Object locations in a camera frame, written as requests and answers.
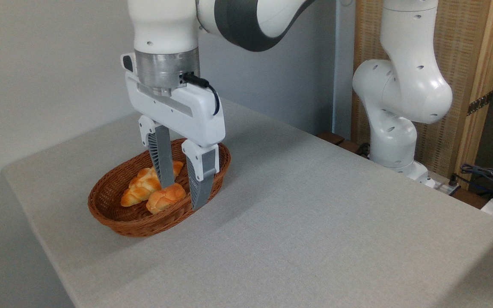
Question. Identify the small braided bread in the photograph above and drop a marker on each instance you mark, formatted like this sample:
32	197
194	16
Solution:
163	201

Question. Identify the long braided bread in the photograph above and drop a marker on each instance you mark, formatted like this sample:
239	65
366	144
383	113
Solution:
141	188

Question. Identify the metal screen hinge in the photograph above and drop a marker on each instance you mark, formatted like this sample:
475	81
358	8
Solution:
479	103

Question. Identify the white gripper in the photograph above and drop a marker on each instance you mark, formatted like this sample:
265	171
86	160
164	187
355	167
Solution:
176	109

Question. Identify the white power strip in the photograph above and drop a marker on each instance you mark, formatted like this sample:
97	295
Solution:
443	187

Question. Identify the brown wicker basket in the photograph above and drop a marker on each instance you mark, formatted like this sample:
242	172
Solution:
114	214

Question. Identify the wooden woven folding screen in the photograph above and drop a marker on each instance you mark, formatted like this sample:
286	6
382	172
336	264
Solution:
464	42

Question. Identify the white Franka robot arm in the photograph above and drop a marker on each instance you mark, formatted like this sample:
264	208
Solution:
400	85

